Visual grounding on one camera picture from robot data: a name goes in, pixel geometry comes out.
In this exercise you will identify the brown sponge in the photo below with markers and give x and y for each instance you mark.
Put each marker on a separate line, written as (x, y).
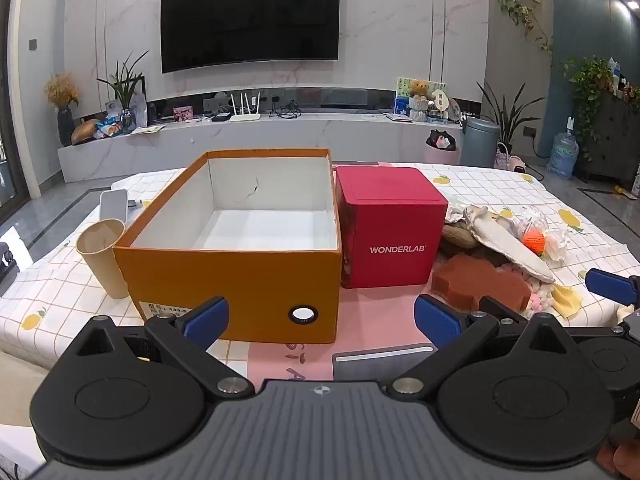
(475, 282)

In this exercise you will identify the brown teddy bear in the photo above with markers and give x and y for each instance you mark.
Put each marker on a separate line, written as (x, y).
(421, 89)

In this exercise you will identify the green plant in glass vase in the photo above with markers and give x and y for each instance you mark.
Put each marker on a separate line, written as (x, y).
(125, 85)

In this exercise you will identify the black wall television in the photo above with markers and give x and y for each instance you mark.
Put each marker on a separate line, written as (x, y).
(250, 15)

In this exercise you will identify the dried yellow flowers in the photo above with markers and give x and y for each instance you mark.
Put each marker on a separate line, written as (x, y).
(61, 90)

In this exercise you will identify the white round sign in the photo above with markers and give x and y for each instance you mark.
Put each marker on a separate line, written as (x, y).
(440, 100)

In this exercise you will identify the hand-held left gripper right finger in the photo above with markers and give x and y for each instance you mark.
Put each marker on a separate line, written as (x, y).
(436, 319)

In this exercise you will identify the dark cabinet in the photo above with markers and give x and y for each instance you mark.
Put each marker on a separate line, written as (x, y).
(615, 135)

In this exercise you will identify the pink heater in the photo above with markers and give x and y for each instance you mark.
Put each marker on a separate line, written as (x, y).
(518, 164)

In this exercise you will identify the hanging vine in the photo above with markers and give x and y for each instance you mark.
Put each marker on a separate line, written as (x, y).
(520, 12)

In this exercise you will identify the grey flat case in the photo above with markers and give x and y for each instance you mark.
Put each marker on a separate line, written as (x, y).
(370, 367)

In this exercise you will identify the yellowish papers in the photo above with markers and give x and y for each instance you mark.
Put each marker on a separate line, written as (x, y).
(147, 129)

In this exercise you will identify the green ivy plant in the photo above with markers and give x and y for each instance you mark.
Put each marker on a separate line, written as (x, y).
(590, 85)

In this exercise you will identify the lemon print checked tablecloth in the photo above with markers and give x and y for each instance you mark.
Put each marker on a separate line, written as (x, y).
(500, 185)

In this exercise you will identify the clear plastic bag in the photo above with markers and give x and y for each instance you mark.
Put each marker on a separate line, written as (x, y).
(555, 240)

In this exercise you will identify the orange knit ball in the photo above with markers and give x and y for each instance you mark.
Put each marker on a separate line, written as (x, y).
(533, 239)

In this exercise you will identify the white phone stand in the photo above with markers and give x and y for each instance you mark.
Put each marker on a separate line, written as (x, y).
(112, 205)

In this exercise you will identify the white router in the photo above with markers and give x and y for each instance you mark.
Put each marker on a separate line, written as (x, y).
(245, 116)

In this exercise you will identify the pink trash bin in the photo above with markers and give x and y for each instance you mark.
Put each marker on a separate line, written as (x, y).
(442, 156)

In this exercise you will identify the cream and pink fluffy cloth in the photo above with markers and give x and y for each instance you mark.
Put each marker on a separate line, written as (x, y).
(537, 282)

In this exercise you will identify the black object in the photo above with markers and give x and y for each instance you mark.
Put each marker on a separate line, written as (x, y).
(9, 270)

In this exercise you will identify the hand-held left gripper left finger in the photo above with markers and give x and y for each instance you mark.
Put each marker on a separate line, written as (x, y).
(206, 317)

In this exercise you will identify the brown round cushion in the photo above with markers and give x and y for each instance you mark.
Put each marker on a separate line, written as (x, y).
(85, 132)

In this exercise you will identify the small pink handbag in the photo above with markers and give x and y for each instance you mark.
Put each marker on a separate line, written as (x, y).
(501, 157)

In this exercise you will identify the white marble television console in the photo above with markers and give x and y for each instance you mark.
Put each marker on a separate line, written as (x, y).
(300, 140)

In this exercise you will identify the tan paper cup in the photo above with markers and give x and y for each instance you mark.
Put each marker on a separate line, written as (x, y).
(102, 260)

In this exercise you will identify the grey trash bin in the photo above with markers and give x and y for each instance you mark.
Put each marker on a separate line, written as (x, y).
(481, 142)

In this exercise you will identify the pink photo card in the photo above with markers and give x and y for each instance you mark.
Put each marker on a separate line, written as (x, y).
(183, 113)

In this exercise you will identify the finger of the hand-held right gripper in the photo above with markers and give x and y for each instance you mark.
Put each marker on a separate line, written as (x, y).
(502, 308)
(607, 282)

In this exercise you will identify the brown plush toy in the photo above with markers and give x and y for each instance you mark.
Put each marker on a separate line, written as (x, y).
(457, 237)

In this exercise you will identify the blue snack bag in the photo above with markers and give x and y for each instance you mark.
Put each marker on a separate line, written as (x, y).
(107, 129)

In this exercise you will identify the orange cardboard box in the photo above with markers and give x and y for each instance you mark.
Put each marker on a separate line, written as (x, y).
(225, 280)

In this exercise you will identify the dark blue vase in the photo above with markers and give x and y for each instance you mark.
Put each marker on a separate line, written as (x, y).
(65, 127)

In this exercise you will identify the long-leaf potted plant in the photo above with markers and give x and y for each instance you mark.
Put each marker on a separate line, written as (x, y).
(507, 120)

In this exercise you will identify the red square box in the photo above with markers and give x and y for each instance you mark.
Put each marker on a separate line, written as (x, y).
(395, 240)

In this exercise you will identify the blue water bottle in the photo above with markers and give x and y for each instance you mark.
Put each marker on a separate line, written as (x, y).
(562, 155)

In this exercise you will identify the green and blue picture board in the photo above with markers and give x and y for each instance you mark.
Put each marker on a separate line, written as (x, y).
(402, 97)

